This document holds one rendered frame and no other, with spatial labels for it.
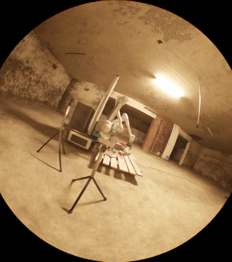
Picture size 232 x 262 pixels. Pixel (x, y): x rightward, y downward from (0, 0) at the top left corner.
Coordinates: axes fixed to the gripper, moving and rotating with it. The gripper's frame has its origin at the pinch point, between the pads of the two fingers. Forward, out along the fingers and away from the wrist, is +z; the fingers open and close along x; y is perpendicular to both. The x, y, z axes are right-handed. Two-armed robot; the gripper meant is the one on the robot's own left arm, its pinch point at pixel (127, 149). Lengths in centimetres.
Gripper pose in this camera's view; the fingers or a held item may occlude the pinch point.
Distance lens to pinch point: 204.4
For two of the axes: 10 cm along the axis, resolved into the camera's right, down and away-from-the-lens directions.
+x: -6.9, -3.3, 6.4
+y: 5.9, 2.3, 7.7
